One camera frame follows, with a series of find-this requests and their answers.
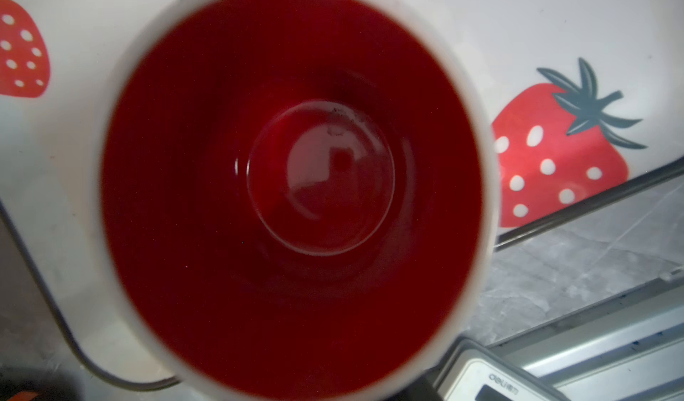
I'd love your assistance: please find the white scientific calculator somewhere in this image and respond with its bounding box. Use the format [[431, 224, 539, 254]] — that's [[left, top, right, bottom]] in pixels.
[[435, 337, 568, 401]]

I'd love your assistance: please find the strawberry print serving tray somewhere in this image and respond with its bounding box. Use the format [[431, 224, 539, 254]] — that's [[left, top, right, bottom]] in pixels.
[[1, 0, 683, 391]]

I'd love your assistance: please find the black orange tool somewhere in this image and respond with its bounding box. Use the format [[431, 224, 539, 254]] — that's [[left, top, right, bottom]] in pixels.
[[0, 389, 39, 401]]

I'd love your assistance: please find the red interior mug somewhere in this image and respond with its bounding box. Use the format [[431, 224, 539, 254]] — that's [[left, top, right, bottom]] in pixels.
[[91, 0, 500, 400]]

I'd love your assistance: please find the aluminium front rail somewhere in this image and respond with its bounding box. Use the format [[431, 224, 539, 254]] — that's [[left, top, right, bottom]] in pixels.
[[492, 269, 683, 400]]

